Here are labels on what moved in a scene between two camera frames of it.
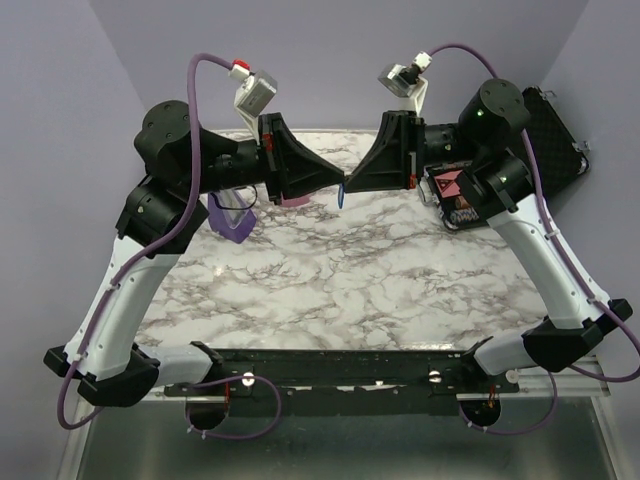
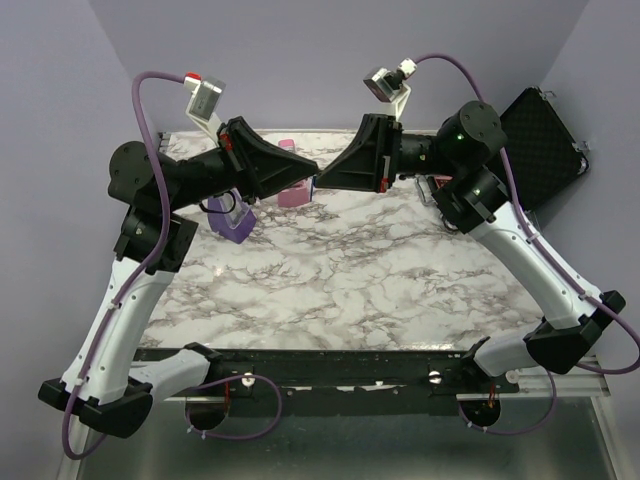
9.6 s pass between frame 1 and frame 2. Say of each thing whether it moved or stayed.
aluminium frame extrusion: stayed
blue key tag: moved
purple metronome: stayed
